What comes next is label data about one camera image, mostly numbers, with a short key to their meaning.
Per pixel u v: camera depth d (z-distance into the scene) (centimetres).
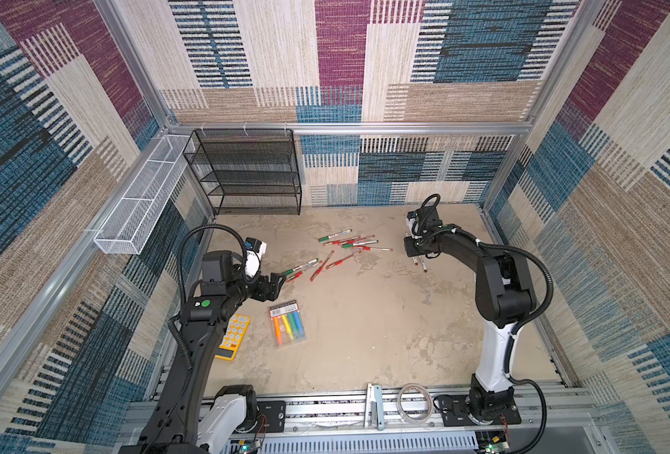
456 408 74
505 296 54
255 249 66
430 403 74
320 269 102
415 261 99
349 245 108
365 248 108
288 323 89
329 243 109
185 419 40
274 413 75
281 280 74
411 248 92
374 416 72
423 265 102
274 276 69
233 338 86
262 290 67
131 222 94
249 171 110
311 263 104
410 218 95
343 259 105
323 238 112
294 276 100
